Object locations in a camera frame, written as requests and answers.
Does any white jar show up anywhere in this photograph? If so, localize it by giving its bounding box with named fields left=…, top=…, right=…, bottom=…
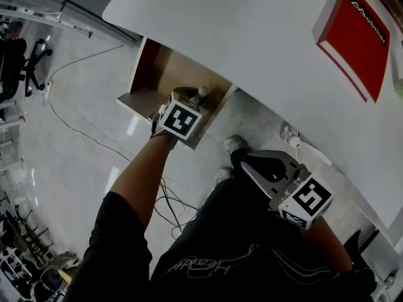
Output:
left=279, top=123, right=302, bottom=147

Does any bundle of floor cables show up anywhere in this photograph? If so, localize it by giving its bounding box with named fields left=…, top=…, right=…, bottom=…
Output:
left=156, top=174, right=201, bottom=240

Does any white power strip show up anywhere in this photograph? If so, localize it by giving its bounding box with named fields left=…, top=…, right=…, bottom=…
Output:
left=43, top=80, right=55, bottom=107

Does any person's right forearm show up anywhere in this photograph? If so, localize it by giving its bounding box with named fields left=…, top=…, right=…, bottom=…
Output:
left=301, top=216, right=353, bottom=274

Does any person's black shirt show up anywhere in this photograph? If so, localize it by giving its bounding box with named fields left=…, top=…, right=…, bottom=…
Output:
left=64, top=177, right=378, bottom=302

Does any white metal table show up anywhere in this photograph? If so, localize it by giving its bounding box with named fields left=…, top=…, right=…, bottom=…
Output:
left=0, top=101, right=26, bottom=172

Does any person's left forearm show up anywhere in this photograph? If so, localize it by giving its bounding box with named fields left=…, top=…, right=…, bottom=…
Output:
left=110, top=133, right=187, bottom=232

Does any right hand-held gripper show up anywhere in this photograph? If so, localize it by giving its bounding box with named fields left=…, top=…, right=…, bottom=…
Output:
left=241, top=150, right=334, bottom=231

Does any white vase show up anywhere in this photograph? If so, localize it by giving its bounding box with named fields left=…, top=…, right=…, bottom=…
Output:
left=391, top=38, right=403, bottom=98

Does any white wooden drawer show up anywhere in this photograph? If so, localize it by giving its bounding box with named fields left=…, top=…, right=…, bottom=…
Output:
left=116, top=36, right=239, bottom=151

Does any black bag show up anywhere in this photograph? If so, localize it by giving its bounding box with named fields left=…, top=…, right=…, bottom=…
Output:
left=344, top=230, right=380, bottom=272

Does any white floor cable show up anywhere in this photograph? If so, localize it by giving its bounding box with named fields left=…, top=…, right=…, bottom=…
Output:
left=46, top=44, right=133, bottom=165

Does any white desk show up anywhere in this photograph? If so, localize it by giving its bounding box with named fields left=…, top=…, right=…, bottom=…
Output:
left=101, top=0, right=403, bottom=249

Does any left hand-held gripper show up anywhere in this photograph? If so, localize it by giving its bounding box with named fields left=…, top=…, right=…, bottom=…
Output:
left=158, top=86, right=208, bottom=141

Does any person's white shoe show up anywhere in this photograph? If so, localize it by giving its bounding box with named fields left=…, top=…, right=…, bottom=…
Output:
left=223, top=135, right=246, bottom=155
left=215, top=167, right=234, bottom=186

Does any black office chair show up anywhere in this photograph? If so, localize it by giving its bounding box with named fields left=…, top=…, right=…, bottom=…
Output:
left=0, top=37, right=54, bottom=104

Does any red book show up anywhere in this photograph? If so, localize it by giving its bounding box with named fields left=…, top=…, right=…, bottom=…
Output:
left=311, top=0, right=392, bottom=104

